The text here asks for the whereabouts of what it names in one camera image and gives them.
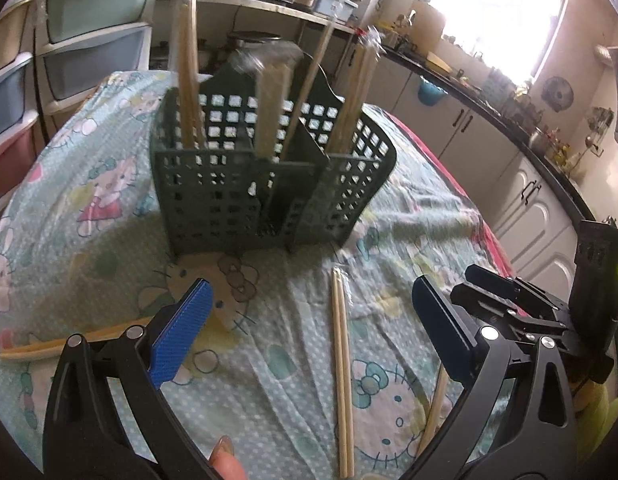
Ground blue dish rack box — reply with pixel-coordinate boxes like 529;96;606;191
313;0;358;23

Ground person's left hand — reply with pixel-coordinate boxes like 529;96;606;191
208;436;247;480

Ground metal shelf rack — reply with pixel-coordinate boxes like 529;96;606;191
160;0;358;72

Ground pink blanket under cloth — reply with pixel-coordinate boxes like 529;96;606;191
383;109;515;281

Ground white kitchen cabinets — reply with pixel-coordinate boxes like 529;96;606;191
367;51;593;299

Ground dark green utensil basket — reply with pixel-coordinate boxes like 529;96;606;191
150;65;397;257

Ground wooden cutting board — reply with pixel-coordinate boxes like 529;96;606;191
408;0;445;56

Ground right pastel drawer tower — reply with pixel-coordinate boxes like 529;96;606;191
35;0;157;136

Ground pastel drawer tower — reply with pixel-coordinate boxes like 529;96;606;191
35;0;157;136
0;0;39;211

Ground blue hanging bin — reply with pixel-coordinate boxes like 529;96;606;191
417;77;448;107

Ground kitchen window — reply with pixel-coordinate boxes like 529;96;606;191
424;0;567;84

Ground left pastel drawer tower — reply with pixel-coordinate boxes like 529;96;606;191
0;0;39;211

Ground wooden chopstick pair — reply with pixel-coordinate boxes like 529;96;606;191
417;365;449;456
325;26;384;155
331;268;356;479
280;14;336;162
171;0;206;150
0;318;152;362
230;41;303;159

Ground hello kitty patterned tablecloth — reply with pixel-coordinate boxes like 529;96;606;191
0;72;510;479

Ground stainless steel pot stack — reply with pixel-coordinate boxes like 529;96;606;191
223;30;282;58

